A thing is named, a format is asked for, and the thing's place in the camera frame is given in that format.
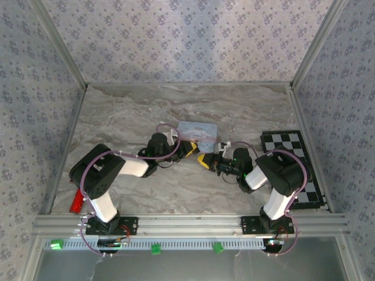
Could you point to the red flat bar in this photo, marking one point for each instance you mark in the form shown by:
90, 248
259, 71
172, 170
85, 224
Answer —
76, 203

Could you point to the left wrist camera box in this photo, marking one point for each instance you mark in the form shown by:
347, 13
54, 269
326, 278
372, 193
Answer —
171, 136

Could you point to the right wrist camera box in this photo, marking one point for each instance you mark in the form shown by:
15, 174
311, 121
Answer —
224, 146

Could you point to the aluminium corner frame post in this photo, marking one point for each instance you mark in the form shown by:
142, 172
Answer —
58, 44
317, 44

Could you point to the right controller circuit board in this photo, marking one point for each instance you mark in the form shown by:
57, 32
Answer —
274, 242

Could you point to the black and white chessboard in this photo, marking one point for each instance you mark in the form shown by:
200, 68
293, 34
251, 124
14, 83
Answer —
304, 158

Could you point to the light blue cartoon tin box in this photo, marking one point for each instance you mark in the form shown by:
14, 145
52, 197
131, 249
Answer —
199, 131

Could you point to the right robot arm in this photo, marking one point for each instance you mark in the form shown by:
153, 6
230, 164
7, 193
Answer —
281, 172

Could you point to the left controller circuit board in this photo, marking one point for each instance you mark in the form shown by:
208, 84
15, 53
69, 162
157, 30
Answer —
117, 242

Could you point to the aluminium front frame rail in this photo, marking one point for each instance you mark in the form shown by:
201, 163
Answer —
187, 225

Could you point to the controller circuit board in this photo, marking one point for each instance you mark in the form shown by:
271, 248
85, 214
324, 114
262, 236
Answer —
274, 242
117, 242

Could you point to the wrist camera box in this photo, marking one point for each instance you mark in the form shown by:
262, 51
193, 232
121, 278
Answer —
224, 146
171, 136

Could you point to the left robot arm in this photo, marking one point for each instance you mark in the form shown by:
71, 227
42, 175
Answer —
96, 175

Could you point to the aluminium side frame rail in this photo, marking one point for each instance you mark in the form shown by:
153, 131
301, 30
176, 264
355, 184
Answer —
68, 140
310, 146

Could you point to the green terminal connector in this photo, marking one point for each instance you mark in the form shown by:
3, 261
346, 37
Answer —
156, 249
218, 247
57, 244

